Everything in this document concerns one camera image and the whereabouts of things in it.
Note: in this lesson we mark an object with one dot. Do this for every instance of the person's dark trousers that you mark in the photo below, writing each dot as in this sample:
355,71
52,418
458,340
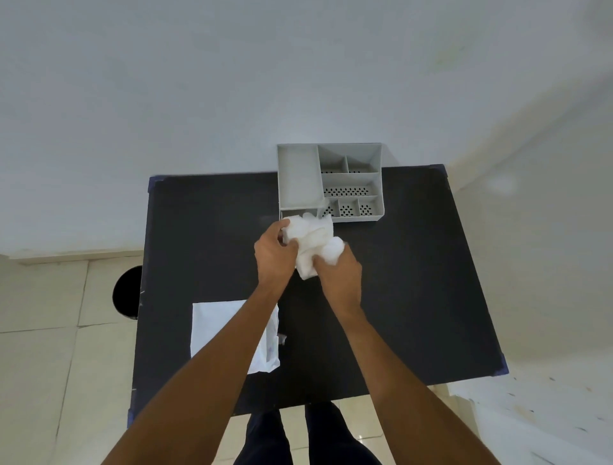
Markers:
325,436

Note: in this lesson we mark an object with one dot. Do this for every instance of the person's left hand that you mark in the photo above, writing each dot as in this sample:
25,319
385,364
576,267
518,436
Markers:
273,258

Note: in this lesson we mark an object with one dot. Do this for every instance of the white cotton wad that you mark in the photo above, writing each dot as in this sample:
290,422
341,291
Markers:
313,239

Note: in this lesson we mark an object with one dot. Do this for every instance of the person's right forearm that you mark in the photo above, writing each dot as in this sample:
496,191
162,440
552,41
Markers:
412,407

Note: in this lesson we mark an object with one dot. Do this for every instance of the grey plastic organizer tray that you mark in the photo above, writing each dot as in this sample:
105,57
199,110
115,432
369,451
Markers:
297,177

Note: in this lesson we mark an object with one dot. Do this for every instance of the person's right hand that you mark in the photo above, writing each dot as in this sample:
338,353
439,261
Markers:
342,285

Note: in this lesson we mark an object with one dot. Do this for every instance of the white paper packet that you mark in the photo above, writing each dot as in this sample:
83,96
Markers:
215,326

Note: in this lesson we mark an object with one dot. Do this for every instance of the person's left forearm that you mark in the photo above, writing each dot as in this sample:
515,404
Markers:
201,393

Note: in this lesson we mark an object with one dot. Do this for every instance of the blue table corner tape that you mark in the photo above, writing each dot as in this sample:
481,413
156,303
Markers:
154,184
130,417
503,366

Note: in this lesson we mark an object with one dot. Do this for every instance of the black round trash bin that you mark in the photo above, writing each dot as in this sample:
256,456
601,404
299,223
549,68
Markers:
127,292

